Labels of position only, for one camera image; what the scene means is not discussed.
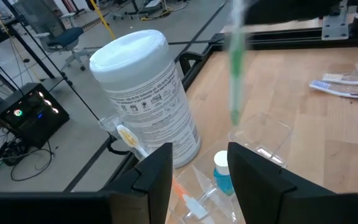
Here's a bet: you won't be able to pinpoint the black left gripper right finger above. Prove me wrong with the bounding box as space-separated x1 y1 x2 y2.
227 142 296 224

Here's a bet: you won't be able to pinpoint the orange white toothbrush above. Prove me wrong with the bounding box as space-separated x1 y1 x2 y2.
99 115 219 224
321 72 358 86

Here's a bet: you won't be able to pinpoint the green white toothbrush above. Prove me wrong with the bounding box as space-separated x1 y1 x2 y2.
227 0 247 127

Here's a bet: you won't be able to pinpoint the blue grey office chair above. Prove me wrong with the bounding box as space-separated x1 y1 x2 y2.
12 0 104 72

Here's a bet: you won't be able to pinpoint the black computer tower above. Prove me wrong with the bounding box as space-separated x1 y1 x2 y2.
0 82 71 149

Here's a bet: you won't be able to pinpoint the white wipes canister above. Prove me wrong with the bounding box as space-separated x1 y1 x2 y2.
88 29 202 169

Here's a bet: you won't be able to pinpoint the blue white toothbrush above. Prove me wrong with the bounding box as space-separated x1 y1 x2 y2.
308 79 358 101

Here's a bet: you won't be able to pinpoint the black aluminium table frame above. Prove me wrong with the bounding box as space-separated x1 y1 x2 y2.
63 26 358 194

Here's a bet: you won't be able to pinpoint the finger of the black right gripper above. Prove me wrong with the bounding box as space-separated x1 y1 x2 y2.
244 0 291 26

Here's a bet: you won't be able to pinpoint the small blue mouthwash bottle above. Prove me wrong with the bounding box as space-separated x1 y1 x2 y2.
213 150 236 197

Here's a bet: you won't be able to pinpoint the tangled black cables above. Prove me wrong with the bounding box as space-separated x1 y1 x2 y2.
0 136 55 183

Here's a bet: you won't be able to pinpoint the yellow hanging cable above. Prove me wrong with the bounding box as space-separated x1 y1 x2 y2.
89 0 117 40

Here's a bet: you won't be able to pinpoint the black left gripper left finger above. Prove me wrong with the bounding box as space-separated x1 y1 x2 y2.
99 142 173 224

